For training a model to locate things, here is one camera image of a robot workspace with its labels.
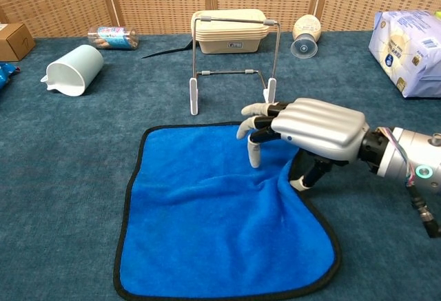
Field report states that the blue cloth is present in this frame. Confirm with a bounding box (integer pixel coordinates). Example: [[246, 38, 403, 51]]
[[112, 121, 342, 301]]

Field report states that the teal table cloth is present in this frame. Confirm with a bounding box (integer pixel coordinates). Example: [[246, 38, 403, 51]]
[[0, 30, 441, 301]]

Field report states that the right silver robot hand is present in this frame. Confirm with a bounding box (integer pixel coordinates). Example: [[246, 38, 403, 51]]
[[236, 97, 370, 191]]

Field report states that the beige lidded lunch box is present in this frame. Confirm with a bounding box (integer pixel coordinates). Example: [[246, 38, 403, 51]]
[[191, 8, 270, 55]]

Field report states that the brown cardboard box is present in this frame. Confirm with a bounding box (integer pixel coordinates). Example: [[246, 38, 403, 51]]
[[0, 22, 37, 63]]

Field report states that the pale blue plastic mug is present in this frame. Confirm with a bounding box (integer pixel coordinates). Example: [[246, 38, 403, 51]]
[[40, 44, 105, 97]]

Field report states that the white purple tissue pack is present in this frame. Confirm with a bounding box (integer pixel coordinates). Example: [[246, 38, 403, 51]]
[[367, 10, 441, 98]]

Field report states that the metal wire rack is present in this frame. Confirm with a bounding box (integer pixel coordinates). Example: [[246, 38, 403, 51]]
[[188, 14, 282, 116]]

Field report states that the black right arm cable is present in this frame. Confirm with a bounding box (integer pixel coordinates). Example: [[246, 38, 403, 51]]
[[406, 176, 441, 239]]

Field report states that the cream squeeze sauce bottle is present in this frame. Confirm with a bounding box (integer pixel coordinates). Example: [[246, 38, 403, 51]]
[[290, 14, 322, 59]]

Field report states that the blue snack bag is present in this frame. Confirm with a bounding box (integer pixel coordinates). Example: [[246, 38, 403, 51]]
[[0, 62, 21, 90]]

